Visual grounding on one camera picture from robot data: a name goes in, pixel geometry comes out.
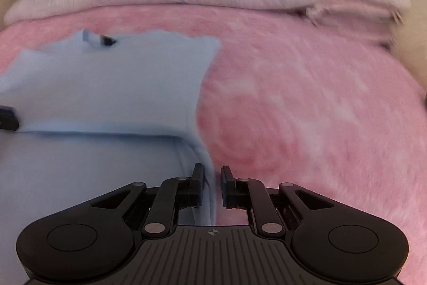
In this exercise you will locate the pink floral blanket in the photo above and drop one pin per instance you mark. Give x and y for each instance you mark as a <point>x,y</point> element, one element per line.
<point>300,105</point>

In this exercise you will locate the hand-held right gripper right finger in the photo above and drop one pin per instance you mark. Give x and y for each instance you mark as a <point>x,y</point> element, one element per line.
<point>225,191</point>

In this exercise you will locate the cream quilted headboard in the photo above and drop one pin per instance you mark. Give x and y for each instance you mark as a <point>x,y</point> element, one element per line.
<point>410,48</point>

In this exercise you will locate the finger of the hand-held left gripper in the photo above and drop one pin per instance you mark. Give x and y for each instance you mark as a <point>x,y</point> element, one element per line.
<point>8,118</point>

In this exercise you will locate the lilac pillow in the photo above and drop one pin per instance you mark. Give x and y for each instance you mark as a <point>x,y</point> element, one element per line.
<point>350,18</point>

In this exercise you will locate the light blue sweatshirt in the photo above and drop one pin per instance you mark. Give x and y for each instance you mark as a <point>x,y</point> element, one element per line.
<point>100,88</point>

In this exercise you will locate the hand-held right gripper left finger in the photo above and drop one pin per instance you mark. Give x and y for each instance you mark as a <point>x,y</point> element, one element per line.
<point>198,186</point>

